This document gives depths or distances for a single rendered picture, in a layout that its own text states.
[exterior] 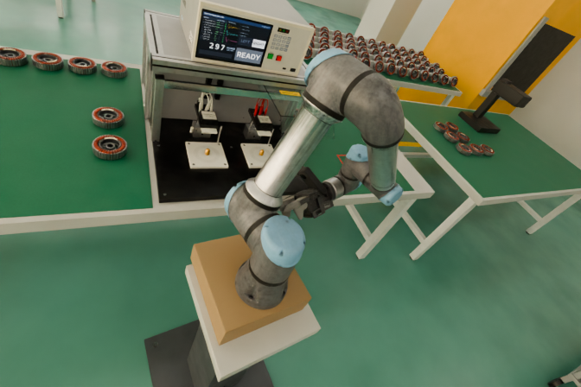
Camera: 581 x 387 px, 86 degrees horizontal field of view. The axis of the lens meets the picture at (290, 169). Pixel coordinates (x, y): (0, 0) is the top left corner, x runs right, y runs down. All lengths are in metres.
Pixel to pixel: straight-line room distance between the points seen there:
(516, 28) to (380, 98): 3.82
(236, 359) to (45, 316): 1.09
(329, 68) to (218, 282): 0.63
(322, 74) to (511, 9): 3.91
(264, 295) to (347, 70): 0.59
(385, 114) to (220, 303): 0.62
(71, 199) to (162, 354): 0.84
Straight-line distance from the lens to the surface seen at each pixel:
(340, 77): 0.69
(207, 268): 0.94
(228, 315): 0.89
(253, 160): 1.36
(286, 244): 0.76
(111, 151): 1.29
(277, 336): 1.00
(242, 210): 0.83
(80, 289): 1.86
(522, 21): 4.43
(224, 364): 0.94
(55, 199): 1.20
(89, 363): 1.73
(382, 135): 0.69
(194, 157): 1.30
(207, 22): 1.18
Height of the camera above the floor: 1.64
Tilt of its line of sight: 38 degrees down
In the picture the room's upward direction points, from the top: 25 degrees clockwise
